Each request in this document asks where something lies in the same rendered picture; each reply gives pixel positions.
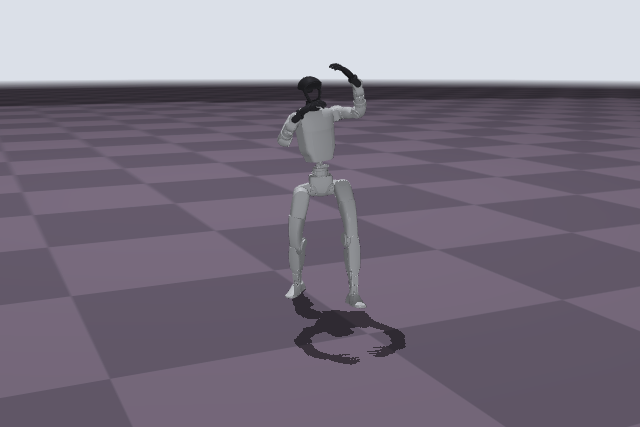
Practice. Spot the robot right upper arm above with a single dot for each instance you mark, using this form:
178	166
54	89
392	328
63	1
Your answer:
285	143

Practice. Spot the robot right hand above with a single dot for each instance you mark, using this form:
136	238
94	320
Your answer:
300	113

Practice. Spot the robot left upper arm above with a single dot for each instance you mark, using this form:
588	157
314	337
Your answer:
340	112

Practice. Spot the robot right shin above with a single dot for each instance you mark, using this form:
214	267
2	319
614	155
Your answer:
296	262

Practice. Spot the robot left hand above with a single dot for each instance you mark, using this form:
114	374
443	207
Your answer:
352	78

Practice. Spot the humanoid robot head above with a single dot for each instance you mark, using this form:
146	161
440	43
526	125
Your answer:
307	84

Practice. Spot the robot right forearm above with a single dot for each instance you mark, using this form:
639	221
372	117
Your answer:
288	130

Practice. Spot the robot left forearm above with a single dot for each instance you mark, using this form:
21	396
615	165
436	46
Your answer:
358	95

